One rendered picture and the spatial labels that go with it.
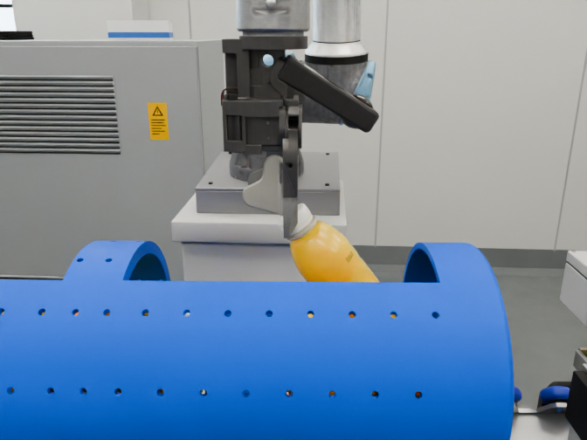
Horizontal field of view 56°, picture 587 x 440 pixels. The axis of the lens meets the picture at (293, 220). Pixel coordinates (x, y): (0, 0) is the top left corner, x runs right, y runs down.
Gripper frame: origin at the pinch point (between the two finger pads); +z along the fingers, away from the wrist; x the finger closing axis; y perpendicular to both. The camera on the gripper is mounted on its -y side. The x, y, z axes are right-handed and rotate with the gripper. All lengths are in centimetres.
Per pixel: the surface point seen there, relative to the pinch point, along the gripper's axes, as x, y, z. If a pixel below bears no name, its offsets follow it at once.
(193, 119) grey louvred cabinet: -154, 41, 12
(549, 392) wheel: -9.0, -37.5, 29.5
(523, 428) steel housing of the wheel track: -7.0, -33.5, 34.3
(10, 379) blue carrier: 13.3, 27.9, 12.4
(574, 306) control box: -28, -49, 26
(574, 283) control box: -30, -49, 22
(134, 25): -171, 66, -23
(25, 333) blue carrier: 10.9, 27.0, 8.6
